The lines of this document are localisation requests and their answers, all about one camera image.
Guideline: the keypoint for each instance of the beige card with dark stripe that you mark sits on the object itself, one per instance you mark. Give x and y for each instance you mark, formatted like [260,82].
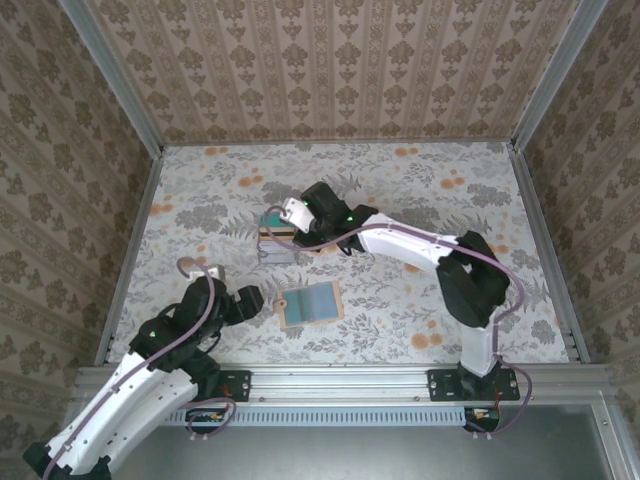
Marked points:
[276,233]

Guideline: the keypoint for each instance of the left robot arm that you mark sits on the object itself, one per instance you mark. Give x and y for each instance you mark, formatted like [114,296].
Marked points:
[125,410]

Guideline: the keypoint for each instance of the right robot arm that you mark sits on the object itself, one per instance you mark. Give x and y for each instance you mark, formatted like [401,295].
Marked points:
[410,240]

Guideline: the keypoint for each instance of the grey bank card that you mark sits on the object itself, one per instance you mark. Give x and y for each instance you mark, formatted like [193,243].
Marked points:
[275,246]
[276,257]

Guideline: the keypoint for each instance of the grey metal panel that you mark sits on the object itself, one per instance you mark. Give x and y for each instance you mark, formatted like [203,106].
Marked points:
[340,455]

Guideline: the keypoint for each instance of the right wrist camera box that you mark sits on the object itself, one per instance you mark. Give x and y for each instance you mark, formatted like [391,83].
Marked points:
[298,215]

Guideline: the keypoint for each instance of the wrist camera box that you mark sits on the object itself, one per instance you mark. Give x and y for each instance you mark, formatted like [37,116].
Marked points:
[212,273]
[298,215]

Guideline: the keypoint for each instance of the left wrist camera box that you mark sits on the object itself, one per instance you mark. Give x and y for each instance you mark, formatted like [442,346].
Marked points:
[212,273]

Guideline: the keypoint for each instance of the aluminium side rail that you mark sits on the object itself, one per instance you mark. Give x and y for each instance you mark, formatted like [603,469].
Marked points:
[132,250]
[550,250]

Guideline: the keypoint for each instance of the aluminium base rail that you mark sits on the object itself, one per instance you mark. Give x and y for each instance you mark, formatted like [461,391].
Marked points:
[340,382]

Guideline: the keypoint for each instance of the aluminium frame post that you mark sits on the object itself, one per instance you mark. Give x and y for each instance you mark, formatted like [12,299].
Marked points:
[555,75]
[115,75]

